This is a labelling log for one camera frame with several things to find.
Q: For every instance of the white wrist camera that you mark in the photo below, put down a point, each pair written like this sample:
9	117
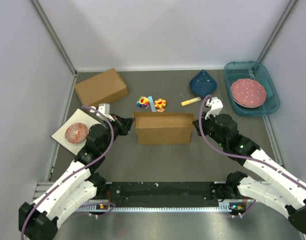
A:
214	106
103	112

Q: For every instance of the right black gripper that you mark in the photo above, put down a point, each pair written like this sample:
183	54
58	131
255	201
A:
204	121

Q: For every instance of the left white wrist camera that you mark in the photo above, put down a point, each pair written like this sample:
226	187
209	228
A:
103	112

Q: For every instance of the small orange patterned clip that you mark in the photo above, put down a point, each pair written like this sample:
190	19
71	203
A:
160	110

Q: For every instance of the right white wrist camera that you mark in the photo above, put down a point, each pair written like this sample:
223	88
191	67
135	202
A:
214	106

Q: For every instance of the orange plush flower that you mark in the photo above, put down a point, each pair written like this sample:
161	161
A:
160	103

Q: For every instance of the dark blue teardrop dish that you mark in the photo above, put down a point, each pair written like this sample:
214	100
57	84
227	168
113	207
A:
203	84

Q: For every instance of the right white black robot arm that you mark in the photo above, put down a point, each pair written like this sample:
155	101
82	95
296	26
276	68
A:
279	190

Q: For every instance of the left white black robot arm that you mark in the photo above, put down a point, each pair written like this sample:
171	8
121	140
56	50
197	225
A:
41	219

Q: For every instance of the rainbow plush flower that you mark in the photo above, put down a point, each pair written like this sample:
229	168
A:
143	102

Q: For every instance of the brown cardboard box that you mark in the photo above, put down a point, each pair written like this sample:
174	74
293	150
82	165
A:
106	87
163	128

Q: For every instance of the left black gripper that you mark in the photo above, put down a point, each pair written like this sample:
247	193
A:
123	124

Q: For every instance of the yellow highlighter pen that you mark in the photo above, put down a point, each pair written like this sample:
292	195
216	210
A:
190	101

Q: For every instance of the teal transparent plastic bin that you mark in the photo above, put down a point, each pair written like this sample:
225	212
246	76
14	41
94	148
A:
256	71

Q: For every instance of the light blue highlighter pen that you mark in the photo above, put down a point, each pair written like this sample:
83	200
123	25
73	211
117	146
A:
152	104

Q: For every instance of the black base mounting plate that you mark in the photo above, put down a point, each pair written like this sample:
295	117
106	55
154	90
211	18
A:
190	194

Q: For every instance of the red patterned bowl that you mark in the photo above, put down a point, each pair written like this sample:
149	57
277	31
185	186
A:
76	133

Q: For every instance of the closed brown cardboard box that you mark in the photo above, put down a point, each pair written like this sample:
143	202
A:
106	87

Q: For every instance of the pink polka dot plate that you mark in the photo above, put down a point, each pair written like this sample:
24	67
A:
248	93

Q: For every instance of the white square board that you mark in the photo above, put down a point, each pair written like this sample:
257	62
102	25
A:
78	117

